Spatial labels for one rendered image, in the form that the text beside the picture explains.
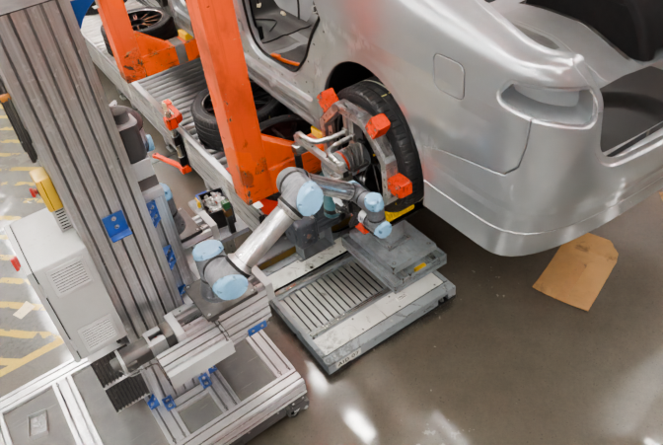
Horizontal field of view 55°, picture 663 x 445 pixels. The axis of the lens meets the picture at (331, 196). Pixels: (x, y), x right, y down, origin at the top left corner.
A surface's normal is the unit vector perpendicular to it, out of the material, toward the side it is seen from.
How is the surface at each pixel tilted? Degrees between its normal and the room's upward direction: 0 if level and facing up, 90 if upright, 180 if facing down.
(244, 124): 90
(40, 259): 0
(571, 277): 1
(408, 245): 0
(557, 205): 100
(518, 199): 92
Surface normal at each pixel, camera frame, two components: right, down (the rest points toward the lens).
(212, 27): 0.56, 0.47
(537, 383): -0.11, -0.78
